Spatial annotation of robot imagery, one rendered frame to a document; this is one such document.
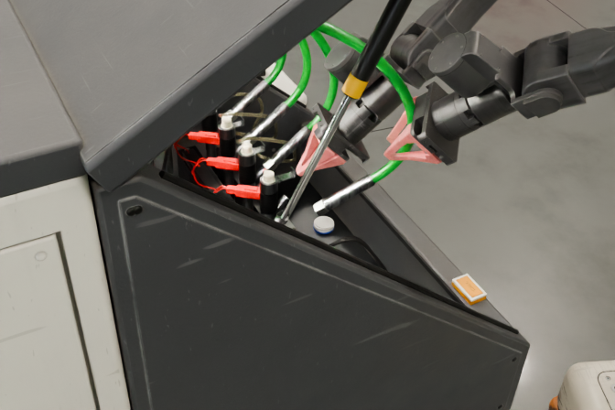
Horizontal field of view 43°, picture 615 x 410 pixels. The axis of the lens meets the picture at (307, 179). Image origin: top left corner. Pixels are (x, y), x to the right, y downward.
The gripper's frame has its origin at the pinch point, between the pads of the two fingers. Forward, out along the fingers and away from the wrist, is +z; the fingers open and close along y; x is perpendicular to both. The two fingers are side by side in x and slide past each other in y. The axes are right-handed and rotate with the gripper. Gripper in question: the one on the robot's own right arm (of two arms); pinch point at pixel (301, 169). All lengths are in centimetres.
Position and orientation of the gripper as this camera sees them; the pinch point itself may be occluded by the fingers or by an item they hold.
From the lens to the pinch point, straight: 121.5
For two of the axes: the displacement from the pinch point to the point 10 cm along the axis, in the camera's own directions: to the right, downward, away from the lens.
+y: -6.7, -4.7, -5.8
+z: -7.1, 6.4, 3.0
